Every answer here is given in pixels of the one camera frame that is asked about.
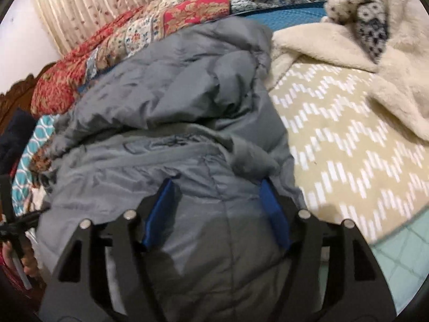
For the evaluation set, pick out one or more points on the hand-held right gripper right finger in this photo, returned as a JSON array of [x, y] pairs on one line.
[[275, 215]]

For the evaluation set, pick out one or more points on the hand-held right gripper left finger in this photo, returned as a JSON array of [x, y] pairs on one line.
[[160, 215]]

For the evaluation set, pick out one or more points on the grey puffer jacket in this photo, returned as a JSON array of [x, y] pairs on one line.
[[187, 107]]

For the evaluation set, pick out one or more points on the person's left hand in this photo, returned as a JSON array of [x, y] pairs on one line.
[[29, 265]]

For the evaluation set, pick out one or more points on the teal and white patterned cloth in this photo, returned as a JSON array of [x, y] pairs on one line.
[[28, 161]]

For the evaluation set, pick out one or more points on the dark navy cloth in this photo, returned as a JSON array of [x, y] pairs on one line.
[[13, 137]]

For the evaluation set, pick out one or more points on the beige zigzag blanket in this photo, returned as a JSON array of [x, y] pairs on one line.
[[338, 147]]

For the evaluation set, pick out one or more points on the carved wooden headboard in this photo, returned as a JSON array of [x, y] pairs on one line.
[[16, 90]]

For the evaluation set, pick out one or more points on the pale green quilted sheet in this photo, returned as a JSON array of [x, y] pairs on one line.
[[402, 261]]

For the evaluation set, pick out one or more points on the red floral patchwork quilt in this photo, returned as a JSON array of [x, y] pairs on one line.
[[140, 33]]

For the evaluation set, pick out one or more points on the cream fleece blanket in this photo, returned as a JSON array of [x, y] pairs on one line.
[[395, 67]]

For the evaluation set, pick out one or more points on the blue quilted mat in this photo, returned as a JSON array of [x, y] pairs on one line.
[[288, 16]]

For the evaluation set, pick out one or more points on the cream floral curtain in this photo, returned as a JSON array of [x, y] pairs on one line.
[[100, 3]]

